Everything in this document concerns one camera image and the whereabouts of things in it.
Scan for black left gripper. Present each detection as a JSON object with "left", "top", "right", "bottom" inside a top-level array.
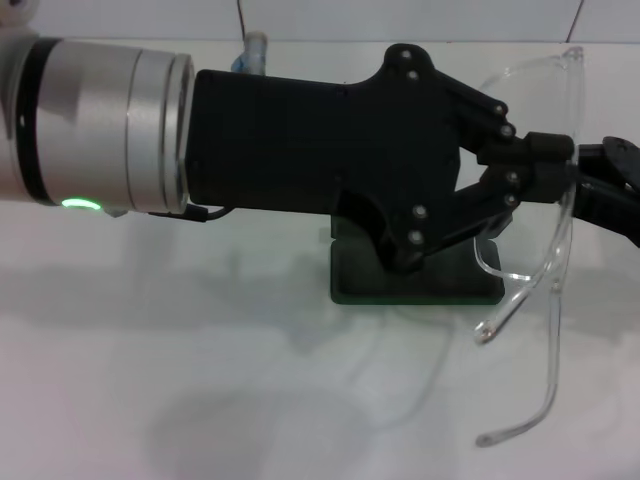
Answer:
[{"left": 185, "top": 43, "right": 464, "bottom": 274}]

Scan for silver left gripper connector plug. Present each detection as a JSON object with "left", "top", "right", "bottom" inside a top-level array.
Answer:
[{"left": 230, "top": 30, "right": 269, "bottom": 77}]

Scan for green glasses case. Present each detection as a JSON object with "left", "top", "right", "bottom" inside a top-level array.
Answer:
[{"left": 329, "top": 212, "right": 504, "bottom": 306}]

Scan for clear plastic glasses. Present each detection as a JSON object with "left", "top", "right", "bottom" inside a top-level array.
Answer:
[{"left": 472, "top": 45, "right": 586, "bottom": 449}]

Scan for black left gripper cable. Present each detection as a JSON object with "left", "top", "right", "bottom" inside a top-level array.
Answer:
[{"left": 148, "top": 203, "right": 234, "bottom": 225}]

